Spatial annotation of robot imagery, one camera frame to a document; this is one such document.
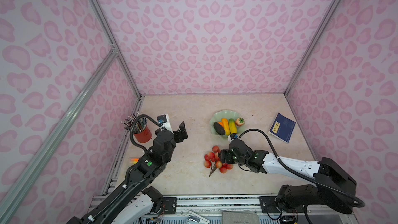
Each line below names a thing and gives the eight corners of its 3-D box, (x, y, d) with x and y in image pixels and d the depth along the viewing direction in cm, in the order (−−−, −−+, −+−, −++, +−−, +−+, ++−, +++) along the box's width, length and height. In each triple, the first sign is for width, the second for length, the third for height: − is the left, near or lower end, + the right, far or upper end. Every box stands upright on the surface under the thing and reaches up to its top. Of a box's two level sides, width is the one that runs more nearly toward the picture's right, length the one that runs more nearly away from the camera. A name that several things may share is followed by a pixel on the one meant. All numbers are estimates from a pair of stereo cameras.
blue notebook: (267, 133, 101) (269, 130, 99) (276, 114, 111) (278, 112, 108) (287, 143, 96) (289, 140, 94) (295, 123, 106) (297, 120, 104)
